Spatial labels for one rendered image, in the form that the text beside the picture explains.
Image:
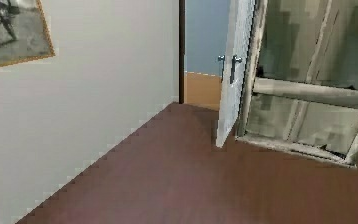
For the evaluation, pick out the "white room door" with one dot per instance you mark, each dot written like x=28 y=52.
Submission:
x=233 y=73

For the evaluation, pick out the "pale framed glass cabinet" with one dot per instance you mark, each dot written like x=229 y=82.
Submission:
x=307 y=83

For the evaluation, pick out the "framed grey wall picture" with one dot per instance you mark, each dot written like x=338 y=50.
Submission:
x=13 y=30

